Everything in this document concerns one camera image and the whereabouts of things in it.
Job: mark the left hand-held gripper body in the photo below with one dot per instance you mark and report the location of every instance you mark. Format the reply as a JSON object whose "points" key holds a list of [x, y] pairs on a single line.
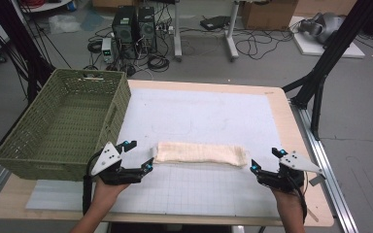
{"points": [[110, 166]]}

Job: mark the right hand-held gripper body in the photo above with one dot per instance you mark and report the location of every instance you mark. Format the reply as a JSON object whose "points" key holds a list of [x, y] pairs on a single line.
{"points": [[286, 173]]}

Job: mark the cream towel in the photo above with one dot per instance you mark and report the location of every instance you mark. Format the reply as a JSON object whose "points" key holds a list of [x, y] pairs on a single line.
{"points": [[200, 153]]}

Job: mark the green woven basket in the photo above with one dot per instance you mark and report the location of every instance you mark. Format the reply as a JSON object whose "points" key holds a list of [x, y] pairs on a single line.
{"points": [[68, 119]]}

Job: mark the person's left hand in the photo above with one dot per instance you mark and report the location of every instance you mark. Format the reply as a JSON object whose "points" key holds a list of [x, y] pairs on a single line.
{"points": [[107, 191]]}

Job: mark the person's right hand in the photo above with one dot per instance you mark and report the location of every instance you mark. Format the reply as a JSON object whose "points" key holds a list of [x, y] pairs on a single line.
{"points": [[285, 198]]}

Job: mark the white grid cutting mat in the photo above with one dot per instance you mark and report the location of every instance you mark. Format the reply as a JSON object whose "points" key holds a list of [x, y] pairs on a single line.
{"points": [[191, 136]]}

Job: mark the black metal stand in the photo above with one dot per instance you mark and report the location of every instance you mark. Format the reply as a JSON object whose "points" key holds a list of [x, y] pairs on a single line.
{"points": [[323, 64], [16, 48]]}

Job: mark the small white power supply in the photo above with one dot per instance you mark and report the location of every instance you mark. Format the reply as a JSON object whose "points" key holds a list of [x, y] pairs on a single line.
{"points": [[107, 49]]}

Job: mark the black computer tower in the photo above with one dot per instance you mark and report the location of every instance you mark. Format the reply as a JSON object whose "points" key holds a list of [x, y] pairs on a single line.
{"points": [[124, 30], [147, 29]]}

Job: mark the white floor board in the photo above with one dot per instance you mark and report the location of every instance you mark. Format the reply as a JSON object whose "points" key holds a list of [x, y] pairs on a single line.
{"points": [[327, 45]]}

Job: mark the white desk legs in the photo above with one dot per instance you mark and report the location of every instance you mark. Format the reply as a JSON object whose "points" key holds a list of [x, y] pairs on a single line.
{"points": [[204, 32]]}

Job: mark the brown cardboard box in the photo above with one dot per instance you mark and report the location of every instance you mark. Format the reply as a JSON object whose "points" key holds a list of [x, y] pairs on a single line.
{"points": [[268, 13]]}

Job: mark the black flat device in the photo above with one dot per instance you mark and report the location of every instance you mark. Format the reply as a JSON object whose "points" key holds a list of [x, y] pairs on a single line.
{"points": [[215, 22]]}

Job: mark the aluminium rail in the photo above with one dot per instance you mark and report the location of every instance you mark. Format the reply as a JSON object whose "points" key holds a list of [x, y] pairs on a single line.
{"points": [[327, 165]]}

